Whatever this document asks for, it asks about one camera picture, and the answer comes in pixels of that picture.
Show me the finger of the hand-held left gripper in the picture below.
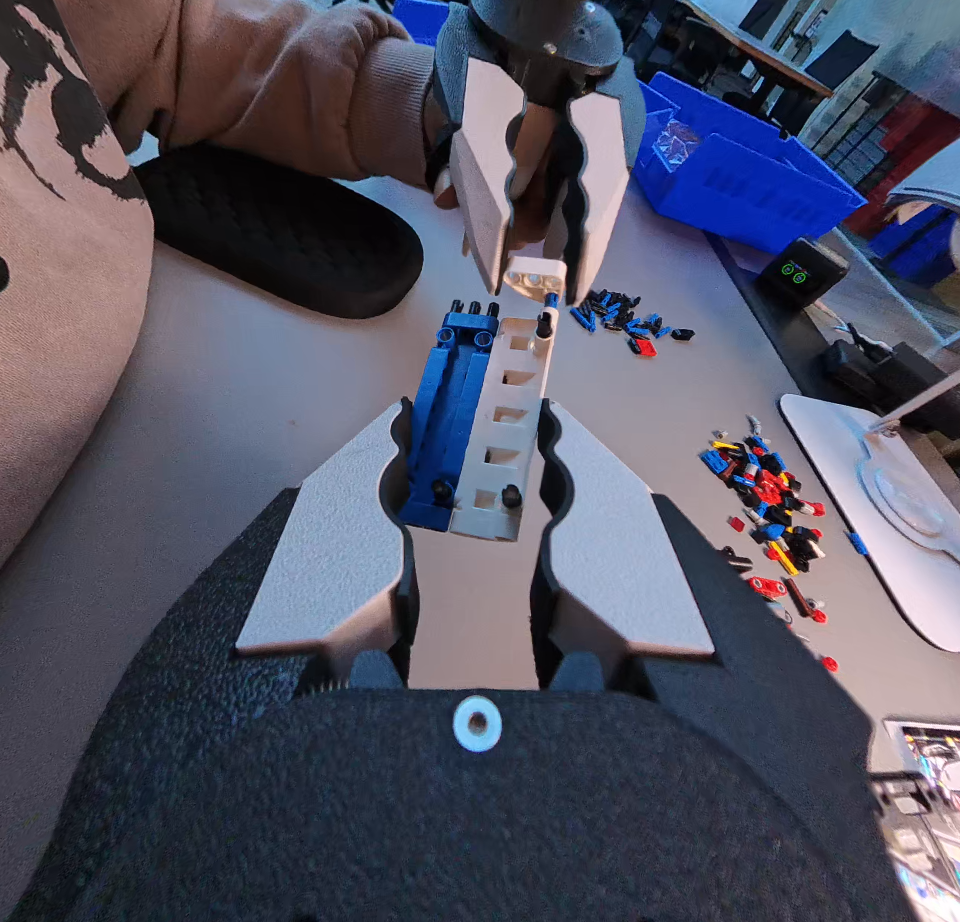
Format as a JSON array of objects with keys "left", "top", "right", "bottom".
[
  {"left": 544, "top": 94, "right": 632, "bottom": 307},
  {"left": 447, "top": 57, "right": 529, "bottom": 298}
]

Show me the black textured armrest pad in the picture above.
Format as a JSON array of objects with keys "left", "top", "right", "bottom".
[{"left": 135, "top": 144, "right": 425, "bottom": 319}]

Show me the pile of blue black lego pins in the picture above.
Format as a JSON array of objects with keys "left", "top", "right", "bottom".
[{"left": 570, "top": 288, "right": 672, "bottom": 338}]

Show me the clear plastic bag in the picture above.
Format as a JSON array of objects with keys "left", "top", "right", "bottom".
[{"left": 652, "top": 119, "right": 702, "bottom": 166}]

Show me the black device with green lights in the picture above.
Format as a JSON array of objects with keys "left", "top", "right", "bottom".
[{"left": 757, "top": 238, "right": 851, "bottom": 310}]

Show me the white stand base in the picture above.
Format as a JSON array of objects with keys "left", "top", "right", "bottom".
[{"left": 780, "top": 370, "right": 960, "bottom": 652}]

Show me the black desk strip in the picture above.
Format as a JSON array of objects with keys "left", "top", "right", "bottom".
[{"left": 705, "top": 228, "right": 960, "bottom": 443}]

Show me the person's left forearm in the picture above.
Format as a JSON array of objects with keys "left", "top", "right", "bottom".
[{"left": 41, "top": 0, "right": 451, "bottom": 190}]

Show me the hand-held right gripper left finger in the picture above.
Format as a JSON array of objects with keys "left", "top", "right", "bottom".
[{"left": 236, "top": 400, "right": 420, "bottom": 686}]

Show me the pile of mixed lego pieces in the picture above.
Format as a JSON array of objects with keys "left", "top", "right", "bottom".
[{"left": 701, "top": 414, "right": 841, "bottom": 674}]

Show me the blue crate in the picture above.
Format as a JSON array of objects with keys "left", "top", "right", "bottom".
[{"left": 870, "top": 205, "right": 960, "bottom": 286}]

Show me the brown wooden table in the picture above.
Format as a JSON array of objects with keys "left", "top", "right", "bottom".
[{"left": 637, "top": 0, "right": 835, "bottom": 102}]

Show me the tagged blue plastic bin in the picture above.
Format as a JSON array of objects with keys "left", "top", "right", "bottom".
[{"left": 390, "top": 0, "right": 451, "bottom": 47}]

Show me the black chair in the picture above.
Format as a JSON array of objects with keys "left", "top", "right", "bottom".
[{"left": 772, "top": 29, "right": 880, "bottom": 139}]

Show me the lego car chassis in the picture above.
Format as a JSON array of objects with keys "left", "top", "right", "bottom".
[{"left": 870, "top": 719, "right": 960, "bottom": 922}]

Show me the person's left hand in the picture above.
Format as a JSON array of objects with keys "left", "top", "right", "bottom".
[{"left": 431, "top": 103, "right": 573, "bottom": 257}]

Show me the red cabinet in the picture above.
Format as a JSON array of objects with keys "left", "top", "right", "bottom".
[{"left": 843, "top": 93, "right": 960, "bottom": 222}]

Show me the blue and white lego assembly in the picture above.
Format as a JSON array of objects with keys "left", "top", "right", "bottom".
[{"left": 397, "top": 290, "right": 562, "bottom": 543}]

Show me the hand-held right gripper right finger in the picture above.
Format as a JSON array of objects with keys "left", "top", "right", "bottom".
[{"left": 530, "top": 399, "right": 716, "bottom": 686}]

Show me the small white lego beam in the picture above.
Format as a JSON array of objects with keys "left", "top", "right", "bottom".
[{"left": 504, "top": 256, "right": 568, "bottom": 298}]

